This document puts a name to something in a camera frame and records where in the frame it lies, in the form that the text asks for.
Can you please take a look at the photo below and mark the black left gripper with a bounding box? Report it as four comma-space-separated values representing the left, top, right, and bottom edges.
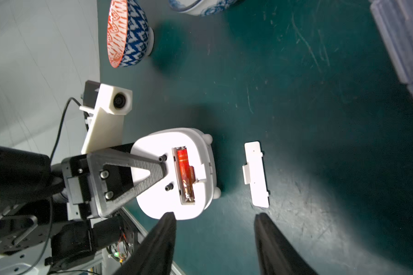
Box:
61, 148, 167, 221

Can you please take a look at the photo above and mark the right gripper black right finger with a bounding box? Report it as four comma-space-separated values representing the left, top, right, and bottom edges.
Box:
254, 213, 317, 275

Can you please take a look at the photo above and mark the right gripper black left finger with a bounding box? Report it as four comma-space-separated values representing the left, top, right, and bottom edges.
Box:
114, 212, 177, 275

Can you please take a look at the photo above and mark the red battery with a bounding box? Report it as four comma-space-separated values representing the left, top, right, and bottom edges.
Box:
176, 147, 195, 204

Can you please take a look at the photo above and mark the white alarm clock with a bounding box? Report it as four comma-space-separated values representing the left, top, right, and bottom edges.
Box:
131, 128, 221, 220

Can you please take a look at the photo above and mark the white battery cover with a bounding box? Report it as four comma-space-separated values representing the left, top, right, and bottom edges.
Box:
242, 142, 270, 208

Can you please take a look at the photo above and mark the small screwdriver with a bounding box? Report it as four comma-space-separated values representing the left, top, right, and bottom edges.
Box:
370, 0, 413, 97

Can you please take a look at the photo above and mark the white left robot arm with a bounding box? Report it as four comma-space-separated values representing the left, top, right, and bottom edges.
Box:
0, 144, 167, 271

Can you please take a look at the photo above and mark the orange patterned bowl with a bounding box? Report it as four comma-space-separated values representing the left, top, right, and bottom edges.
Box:
107, 0, 154, 68

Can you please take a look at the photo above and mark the blue white patterned bowl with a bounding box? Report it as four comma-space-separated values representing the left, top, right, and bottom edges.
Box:
168, 0, 237, 17

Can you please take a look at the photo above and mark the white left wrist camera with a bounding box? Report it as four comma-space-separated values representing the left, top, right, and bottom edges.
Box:
79, 80, 133, 154

